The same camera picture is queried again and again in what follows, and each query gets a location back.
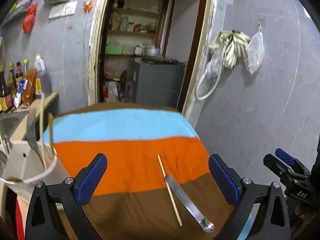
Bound steel spoon with patterned handle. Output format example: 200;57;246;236
165;175;214;233

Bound white plastic utensil basket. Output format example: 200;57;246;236
1;140;69;203

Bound steel fork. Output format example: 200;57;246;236
25;107;43;166

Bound beige kitchen counter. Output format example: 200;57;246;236
1;97;58;202

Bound striped blue orange brown cloth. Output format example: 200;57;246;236
53;103;233;239

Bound stainless steel sink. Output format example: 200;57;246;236
1;111;29;141

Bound hanging clear plastic bag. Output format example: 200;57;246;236
244;21;265;75

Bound dark soy sauce bottle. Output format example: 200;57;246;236
0;66;13;112

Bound hanging white cotton gloves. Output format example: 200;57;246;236
209;30;251;69

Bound large oil jug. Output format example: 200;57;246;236
34;54;51;99

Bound grey cabinet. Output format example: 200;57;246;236
124;59;186;108

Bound green box on shelf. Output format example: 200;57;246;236
105;45;122;55

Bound metal pot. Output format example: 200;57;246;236
144;45;161;57

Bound red plastic bag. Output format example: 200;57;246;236
22;3;38;34

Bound wooden door frame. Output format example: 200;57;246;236
85;0;212;117

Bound white wall socket panel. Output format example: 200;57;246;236
48;1;78;20

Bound orange wall plug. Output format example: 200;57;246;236
83;0;93;12

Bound wire wall rack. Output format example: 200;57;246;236
1;0;33;26

